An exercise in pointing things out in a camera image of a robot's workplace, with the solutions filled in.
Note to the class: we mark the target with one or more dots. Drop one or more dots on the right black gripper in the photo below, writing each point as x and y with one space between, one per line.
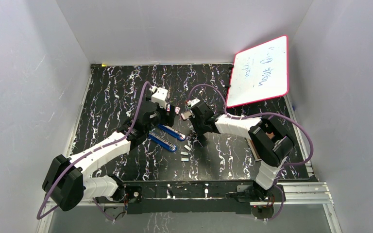
194 119

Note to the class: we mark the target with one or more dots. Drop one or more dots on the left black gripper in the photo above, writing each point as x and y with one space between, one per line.
168 118

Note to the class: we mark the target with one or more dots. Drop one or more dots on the staple box tray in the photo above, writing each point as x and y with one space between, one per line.
185 115

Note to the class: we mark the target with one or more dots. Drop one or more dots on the blue stapler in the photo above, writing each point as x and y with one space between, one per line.
162 142
173 132

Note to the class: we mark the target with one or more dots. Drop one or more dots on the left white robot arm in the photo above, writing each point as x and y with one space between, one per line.
70 180

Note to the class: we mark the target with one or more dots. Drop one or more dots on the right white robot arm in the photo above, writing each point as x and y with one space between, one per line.
271 140

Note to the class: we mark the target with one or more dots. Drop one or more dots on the dark brown book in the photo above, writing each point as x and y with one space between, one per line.
254 151

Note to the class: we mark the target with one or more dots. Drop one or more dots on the pink framed whiteboard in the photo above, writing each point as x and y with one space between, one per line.
259 73

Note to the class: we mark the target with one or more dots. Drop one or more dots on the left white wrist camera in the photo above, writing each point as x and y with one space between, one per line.
159 96

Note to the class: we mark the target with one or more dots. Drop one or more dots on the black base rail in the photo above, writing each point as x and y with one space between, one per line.
237 196

